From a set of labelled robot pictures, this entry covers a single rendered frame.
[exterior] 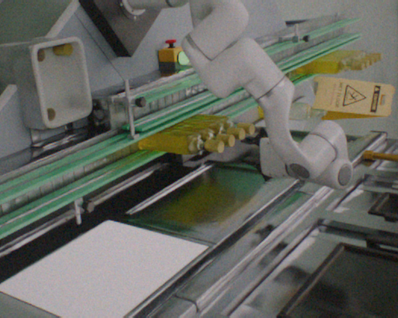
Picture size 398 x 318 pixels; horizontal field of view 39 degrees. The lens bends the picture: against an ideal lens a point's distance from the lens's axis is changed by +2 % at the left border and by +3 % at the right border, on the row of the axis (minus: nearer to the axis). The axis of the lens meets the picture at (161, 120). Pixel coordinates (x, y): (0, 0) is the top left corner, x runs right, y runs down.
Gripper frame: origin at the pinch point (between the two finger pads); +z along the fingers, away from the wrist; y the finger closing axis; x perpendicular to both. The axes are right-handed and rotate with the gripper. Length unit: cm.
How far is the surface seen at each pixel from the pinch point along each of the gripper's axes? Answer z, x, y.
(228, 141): 9.8, -1.6, 0.2
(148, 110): 36.9, 5.9, 7.4
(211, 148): 10.3, 4.6, 0.0
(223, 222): -6.3, 17.0, -12.8
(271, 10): 77, -95, 27
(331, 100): 186, -281, -67
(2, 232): 13, 64, -4
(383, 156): -8.5, -46.3, -12.5
